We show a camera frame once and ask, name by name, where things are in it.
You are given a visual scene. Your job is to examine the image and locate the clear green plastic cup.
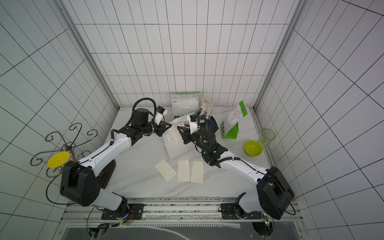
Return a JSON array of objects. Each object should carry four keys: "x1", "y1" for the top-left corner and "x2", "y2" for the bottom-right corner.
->
[{"x1": 258, "y1": 129, "x2": 276, "y2": 148}]

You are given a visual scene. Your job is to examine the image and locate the lime green bowl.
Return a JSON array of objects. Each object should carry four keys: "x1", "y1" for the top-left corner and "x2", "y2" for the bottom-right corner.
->
[{"x1": 244, "y1": 140, "x2": 263, "y2": 157}]

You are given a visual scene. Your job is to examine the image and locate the aluminium mounting rail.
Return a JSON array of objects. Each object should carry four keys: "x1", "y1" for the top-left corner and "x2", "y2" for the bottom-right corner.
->
[{"x1": 61, "y1": 197, "x2": 302, "y2": 224}]

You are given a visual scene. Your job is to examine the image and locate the green white bag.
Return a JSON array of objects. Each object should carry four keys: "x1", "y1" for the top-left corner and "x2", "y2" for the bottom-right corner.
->
[
  {"x1": 171, "y1": 92, "x2": 201, "y2": 119},
  {"x1": 221, "y1": 101, "x2": 248, "y2": 139}
]

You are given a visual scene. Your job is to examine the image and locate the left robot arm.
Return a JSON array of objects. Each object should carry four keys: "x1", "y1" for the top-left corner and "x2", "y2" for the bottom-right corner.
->
[{"x1": 60, "y1": 105, "x2": 171, "y2": 217}]

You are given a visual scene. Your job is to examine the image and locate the yellow plastic goblet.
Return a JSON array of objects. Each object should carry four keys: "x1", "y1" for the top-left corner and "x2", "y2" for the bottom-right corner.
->
[{"x1": 47, "y1": 152, "x2": 70, "y2": 168}]

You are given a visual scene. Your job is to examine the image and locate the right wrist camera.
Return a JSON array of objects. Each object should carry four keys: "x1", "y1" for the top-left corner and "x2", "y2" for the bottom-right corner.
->
[{"x1": 189, "y1": 115, "x2": 199, "y2": 135}]

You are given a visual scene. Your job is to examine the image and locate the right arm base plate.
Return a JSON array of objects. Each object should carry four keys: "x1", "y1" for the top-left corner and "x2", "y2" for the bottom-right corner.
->
[{"x1": 218, "y1": 203, "x2": 262, "y2": 220}]

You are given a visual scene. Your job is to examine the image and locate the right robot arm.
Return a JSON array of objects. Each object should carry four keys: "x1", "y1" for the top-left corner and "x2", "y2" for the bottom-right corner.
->
[{"x1": 177, "y1": 116, "x2": 295, "y2": 220}]

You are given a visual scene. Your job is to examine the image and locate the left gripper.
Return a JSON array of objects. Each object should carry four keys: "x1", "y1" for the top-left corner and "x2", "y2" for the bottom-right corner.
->
[{"x1": 142, "y1": 118, "x2": 173, "y2": 137}]

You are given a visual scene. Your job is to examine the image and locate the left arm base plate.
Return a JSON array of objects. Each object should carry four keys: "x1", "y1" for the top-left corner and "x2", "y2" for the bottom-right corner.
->
[{"x1": 101, "y1": 204, "x2": 145, "y2": 221}]

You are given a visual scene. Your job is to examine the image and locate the navy blue beige bag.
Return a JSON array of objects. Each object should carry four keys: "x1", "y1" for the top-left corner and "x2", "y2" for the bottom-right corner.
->
[{"x1": 198, "y1": 97, "x2": 219, "y2": 133}]

